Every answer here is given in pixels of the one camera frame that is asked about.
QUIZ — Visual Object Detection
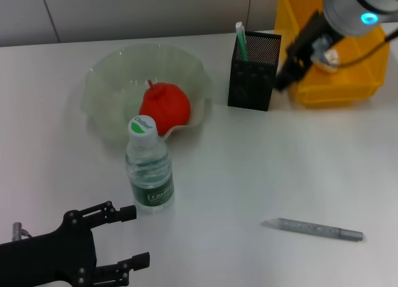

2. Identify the clear green-label water bottle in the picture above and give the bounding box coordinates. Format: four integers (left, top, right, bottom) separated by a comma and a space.
124, 115, 175, 214

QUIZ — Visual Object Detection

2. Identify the white paper ball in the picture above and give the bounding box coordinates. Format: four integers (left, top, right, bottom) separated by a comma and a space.
315, 49, 340, 73

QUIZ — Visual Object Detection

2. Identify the yellow plastic bin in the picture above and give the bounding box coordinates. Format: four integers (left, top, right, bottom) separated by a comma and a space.
273, 0, 391, 110

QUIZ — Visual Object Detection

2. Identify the green pen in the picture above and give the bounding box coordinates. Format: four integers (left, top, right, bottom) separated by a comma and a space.
235, 21, 250, 63

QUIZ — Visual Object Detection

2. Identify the black mesh pen holder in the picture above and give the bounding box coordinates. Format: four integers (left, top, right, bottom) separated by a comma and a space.
227, 30, 282, 112

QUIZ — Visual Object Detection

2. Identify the green glass fruit plate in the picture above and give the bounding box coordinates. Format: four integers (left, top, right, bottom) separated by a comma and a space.
81, 44, 215, 148

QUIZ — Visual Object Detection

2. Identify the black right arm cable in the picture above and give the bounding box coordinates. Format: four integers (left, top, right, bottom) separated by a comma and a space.
334, 28, 398, 67

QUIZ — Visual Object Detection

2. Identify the grey marker pen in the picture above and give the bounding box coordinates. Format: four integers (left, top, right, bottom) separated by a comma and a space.
260, 217, 364, 242

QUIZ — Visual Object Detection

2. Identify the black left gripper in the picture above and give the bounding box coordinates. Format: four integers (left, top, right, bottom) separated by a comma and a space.
0, 200, 151, 287

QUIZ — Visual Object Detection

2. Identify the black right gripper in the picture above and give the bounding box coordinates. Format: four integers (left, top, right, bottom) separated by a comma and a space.
273, 9, 345, 93

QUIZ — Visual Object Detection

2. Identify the silver connector plug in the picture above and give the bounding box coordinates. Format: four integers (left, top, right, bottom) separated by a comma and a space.
12, 222, 34, 242

